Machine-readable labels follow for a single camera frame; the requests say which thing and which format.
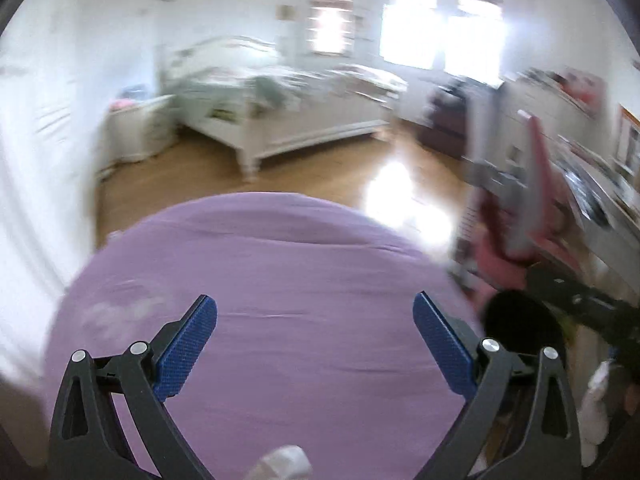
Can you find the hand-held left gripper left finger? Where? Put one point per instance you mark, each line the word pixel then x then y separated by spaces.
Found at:
pixel 187 350

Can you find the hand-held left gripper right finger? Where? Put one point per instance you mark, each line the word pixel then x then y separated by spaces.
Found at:
pixel 445 345

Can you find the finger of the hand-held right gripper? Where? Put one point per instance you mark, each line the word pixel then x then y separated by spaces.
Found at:
pixel 570 295

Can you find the black trash bin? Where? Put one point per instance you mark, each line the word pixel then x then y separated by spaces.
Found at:
pixel 520 320

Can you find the grey white study desk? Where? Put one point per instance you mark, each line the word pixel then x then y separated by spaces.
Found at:
pixel 605 220

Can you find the white cloth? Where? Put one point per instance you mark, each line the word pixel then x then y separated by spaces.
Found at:
pixel 282 462
pixel 597 410

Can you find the pink grey desk chair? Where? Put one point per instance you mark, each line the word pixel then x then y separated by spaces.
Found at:
pixel 525 200

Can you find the purple blanket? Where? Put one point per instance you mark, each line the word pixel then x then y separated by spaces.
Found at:
pixel 300 285

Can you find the white cabinet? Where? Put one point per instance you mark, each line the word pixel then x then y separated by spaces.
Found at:
pixel 545 105

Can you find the pink picture canvas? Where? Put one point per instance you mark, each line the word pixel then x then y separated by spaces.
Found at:
pixel 582 87

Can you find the dark purple bag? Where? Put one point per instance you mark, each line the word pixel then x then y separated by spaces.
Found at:
pixel 445 120

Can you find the white nightstand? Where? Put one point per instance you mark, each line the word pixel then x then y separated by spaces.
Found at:
pixel 135 127

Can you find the white bed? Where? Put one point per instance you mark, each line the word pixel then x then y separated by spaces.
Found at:
pixel 300 120

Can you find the large bright window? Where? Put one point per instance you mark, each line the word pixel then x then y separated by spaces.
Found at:
pixel 440 35

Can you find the small window with blind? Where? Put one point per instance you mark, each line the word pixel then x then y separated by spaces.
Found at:
pixel 330 20

